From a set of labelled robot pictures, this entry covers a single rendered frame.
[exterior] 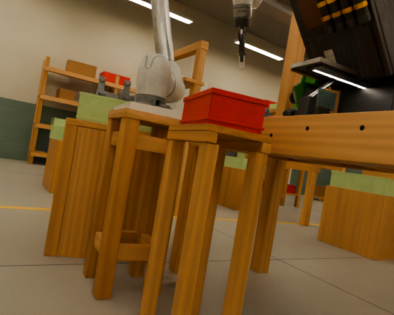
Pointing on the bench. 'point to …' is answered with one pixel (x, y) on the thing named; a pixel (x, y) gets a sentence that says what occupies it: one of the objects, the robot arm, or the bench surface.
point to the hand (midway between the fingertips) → (241, 62)
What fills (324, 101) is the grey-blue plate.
